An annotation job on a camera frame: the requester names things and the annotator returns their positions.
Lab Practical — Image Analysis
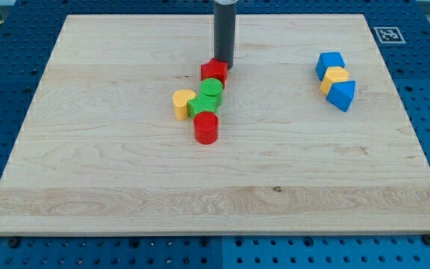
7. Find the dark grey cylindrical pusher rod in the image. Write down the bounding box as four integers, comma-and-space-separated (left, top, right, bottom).
214, 0, 237, 69

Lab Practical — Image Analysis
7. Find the yellow heart block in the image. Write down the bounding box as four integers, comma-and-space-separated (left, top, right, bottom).
172, 89, 196, 121

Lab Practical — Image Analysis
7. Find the red star block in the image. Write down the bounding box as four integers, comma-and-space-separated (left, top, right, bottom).
200, 58, 228, 88

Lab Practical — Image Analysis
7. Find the green cylinder block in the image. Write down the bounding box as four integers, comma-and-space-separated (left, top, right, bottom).
200, 78, 223, 108

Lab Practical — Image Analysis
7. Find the green star block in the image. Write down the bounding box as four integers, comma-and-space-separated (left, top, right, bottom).
187, 93, 217, 118

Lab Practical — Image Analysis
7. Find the red cylinder block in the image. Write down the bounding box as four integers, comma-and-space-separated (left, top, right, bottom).
193, 111, 219, 144

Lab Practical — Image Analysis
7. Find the blue cube block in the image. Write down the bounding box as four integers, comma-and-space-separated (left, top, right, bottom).
315, 52, 346, 81

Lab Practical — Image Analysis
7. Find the yellow hexagon block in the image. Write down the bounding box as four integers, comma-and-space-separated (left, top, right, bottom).
320, 67, 349, 95

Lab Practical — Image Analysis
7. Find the blue triangle block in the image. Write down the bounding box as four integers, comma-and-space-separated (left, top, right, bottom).
326, 81, 356, 112

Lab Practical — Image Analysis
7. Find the white fiducial marker tag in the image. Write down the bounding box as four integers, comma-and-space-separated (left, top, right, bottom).
374, 26, 405, 44

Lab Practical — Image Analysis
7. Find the light wooden board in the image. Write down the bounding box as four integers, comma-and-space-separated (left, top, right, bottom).
0, 14, 430, 236

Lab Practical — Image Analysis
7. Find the black bolt right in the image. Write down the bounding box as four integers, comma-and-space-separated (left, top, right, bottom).
422, 234, 430, 246

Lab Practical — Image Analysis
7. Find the black bolt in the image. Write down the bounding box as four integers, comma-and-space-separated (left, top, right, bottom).
7, 237, 20, 248
422, 234, 430, 246

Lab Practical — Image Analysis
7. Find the black bolt left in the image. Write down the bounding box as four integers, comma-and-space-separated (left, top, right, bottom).
7, 237, 20, 248

